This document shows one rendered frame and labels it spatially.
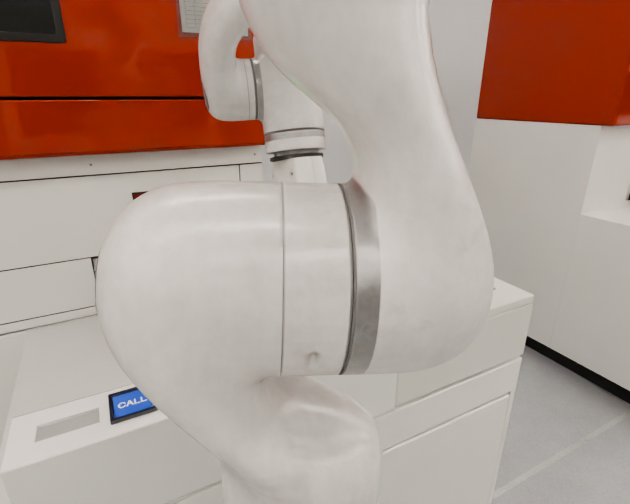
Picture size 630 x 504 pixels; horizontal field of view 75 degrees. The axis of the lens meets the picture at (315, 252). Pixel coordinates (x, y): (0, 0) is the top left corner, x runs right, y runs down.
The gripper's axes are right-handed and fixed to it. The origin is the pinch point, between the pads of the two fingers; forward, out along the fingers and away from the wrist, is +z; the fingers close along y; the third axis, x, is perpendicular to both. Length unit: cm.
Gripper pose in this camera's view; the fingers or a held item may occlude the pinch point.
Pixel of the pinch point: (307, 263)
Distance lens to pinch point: 60.4
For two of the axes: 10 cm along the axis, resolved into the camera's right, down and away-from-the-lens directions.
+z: 1.0, 9.8, 1.7
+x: 8.8, -1.7, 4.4
